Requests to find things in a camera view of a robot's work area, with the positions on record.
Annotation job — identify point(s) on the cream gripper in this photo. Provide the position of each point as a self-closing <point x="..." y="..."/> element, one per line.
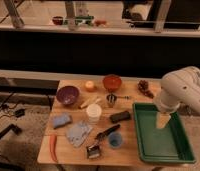
<point x="162" y="119"/>

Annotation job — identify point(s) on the black handled brush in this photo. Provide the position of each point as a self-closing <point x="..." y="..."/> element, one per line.
<point x="94" y="151"/>

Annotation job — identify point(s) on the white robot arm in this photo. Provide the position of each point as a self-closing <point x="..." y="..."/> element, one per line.
<point x="180" y="86"/>

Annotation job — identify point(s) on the purple bowl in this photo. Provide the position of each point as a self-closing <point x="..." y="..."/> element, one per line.
<point x="67" y="95"/>

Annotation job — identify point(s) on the dark red background bowl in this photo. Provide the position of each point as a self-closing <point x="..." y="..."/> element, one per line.
<point x="57" y="20"/>

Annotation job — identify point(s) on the green plastic tray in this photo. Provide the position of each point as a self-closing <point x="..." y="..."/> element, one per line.
<point x="169" y="145"/>

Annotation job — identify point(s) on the black rectangular block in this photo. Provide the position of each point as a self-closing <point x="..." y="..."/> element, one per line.
<point x="125" y="115"/>

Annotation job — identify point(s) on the brown pine cone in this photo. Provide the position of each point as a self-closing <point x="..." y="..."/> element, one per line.
<point x="143" y="87"/>

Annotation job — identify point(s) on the blue plastic cup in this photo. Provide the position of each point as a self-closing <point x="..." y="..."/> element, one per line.
<point x="115" y="140"/>

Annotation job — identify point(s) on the metal measuring cup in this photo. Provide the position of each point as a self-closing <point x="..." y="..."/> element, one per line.
<point x="111" y="99"/>

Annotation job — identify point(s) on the white cup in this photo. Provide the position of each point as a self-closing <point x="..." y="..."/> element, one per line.
<point x="94" y="112"/>

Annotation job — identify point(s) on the wooden stick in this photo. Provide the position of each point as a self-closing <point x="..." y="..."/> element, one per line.
<point x="89" y="101"/>

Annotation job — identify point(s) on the orange round fruit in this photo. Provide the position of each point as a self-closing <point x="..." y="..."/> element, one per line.
<point x="90" y="86"/>

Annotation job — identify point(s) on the light blue cloth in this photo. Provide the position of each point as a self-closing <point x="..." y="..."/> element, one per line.
<point x="78" y="133"/>

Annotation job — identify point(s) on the blue sponge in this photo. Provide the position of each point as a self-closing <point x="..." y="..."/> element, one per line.
<point x="61" y="120"/>

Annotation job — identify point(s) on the orange carrot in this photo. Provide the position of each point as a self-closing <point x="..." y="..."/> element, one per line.
<point x="52" y="146"/>

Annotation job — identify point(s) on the orange background object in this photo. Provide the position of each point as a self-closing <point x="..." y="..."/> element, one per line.
<point x="100" y="22"/>

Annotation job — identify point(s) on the green background object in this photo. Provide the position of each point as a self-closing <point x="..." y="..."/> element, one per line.
<point x="84" y="20"/>

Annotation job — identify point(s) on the black device on floor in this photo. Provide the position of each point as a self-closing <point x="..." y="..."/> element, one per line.
<point x="19" y="113"/>

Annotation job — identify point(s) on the black floor bar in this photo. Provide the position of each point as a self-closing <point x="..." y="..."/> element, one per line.
<point x="17" y="130"/>

